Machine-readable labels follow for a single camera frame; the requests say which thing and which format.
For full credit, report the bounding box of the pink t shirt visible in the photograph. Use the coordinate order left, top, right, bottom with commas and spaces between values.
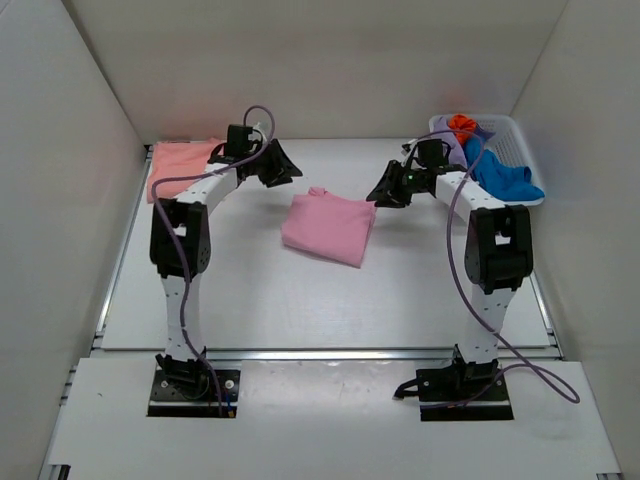
281, 187, 377, 268

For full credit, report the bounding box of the folded salmon t shirt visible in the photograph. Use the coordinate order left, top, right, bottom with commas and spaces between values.
146, 138, 223, 204

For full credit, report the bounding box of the lavender t shirt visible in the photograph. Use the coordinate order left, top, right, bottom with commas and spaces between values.
430, 116, 494, 167

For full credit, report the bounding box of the blue t shirt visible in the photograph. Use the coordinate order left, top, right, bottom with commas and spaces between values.
463, 137, 545, 203

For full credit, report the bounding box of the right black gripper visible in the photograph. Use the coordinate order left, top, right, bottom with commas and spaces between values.
367, 162, 424, 210

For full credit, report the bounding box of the orange t shirt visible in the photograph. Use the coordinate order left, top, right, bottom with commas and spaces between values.
447, 114, 477, 146

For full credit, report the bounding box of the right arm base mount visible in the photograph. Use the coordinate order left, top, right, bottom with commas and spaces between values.
393, 351, 515, 422

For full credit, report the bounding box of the white plastic laundry basket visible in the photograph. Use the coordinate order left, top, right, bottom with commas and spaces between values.
429, 114, 545, 206

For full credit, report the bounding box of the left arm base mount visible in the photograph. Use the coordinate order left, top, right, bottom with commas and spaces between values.
147, 354, 241, 419

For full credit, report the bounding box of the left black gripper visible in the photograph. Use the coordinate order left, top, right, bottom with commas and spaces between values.
246, 140, 302, 190

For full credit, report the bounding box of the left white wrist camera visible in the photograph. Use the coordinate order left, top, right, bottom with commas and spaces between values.
252, 122, 268, 144

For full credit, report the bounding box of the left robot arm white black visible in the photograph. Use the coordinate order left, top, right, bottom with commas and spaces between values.
150, 123, 303, 398

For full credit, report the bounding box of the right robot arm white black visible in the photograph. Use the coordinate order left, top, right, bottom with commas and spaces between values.
367, 139, 533, 401

